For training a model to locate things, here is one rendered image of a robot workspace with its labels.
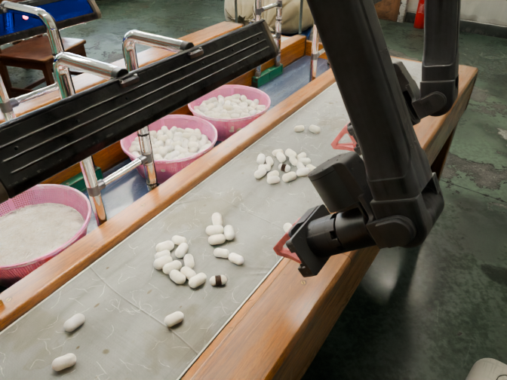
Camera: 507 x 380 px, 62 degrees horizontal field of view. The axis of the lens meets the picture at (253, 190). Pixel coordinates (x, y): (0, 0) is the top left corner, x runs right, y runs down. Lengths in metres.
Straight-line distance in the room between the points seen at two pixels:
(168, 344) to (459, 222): 1.79
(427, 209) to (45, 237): 0.77
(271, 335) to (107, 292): 0.31
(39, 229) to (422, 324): 1.35
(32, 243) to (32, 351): 0.27
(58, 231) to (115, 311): 0.28
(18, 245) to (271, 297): 0.54
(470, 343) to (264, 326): 1.18
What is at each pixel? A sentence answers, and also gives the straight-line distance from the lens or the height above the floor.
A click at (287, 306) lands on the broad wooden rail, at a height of 0.76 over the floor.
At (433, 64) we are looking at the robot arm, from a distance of 0.84.
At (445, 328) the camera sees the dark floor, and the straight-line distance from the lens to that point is 1.80.
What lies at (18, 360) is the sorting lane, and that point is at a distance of 0.80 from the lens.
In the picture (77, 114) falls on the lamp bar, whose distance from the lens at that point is 0.61.
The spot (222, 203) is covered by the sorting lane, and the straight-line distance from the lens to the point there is 0.98.
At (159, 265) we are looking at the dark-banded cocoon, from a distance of 0.83.
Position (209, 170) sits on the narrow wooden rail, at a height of 0.76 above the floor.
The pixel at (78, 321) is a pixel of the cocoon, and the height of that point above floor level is 0.76.
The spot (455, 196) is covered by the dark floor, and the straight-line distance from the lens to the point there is 2.47.
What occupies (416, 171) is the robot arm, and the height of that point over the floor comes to 1.08.
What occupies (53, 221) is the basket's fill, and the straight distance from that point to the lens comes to 1.03.
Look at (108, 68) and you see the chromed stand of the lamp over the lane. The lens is 0.68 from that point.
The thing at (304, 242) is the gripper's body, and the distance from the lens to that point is 0.61.
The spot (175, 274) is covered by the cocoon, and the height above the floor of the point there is 0.76.
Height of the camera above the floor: 1.34
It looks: 36 degrees down
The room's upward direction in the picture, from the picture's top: straight up
